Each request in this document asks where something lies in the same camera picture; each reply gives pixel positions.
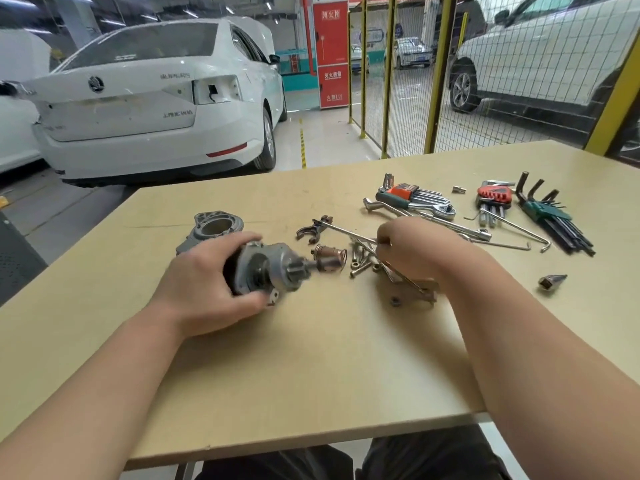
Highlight grey metal bracket plate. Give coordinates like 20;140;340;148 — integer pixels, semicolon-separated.
389;280;439;309

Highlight white sedan car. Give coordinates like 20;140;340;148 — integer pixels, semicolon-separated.
20;16;289;188

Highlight white suv car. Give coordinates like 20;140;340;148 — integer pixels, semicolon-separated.
446;0;640;145

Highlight person's left forearm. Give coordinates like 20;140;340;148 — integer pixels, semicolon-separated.
0;302;188;480

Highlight small white background car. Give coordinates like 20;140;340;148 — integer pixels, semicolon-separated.
384;37;434;70

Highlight yellow wire mesh fence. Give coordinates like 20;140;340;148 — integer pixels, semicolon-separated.
347;0;640;160

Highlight person's right hand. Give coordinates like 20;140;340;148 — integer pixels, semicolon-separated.
375;217;490;296

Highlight grey starter motor assembly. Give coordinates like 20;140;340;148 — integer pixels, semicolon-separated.
222;241;321;308

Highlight red fire equipment cabinet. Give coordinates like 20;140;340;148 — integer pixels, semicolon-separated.
316;0;350;110

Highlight thin metal hook rod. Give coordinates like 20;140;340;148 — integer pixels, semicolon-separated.
462;234;532;252
464;209;551;255

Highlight grey aluminium starter housing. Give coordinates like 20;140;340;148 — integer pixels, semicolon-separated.
175;210;247;256

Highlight silver socket adapter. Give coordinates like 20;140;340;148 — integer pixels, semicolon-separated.
538;274;569;295

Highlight white vehicle body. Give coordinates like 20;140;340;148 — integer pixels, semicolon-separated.
0;29;52;174

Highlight red holder hex key set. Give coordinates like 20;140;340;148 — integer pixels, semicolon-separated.
475;180;516;228

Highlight black shift fork lever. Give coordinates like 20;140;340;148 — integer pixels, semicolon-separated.
295;215;334;242

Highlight orange holder hex key set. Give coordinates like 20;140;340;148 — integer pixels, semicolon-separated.
377;173;449;209

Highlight long silver through bolt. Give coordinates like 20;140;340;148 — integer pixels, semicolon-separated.
320;222;381;245
377;260;433;297

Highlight person's dark trousers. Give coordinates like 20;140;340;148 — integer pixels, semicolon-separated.
194;424;513;480

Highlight copper solenoid plunger with spring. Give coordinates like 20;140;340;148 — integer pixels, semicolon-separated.
310;244;349;273

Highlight person's left hand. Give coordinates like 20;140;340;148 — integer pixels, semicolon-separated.
151;232;269;339

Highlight person's right forearm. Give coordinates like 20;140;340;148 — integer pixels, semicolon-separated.
437;250;640;480

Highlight silver ratchet wrench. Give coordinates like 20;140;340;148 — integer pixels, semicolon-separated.
363;197;459;219

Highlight silver extension bar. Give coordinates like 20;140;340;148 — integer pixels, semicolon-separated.
419;211;493;243

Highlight green holder black hex keys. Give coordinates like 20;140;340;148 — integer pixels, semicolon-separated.
515;172;597;257

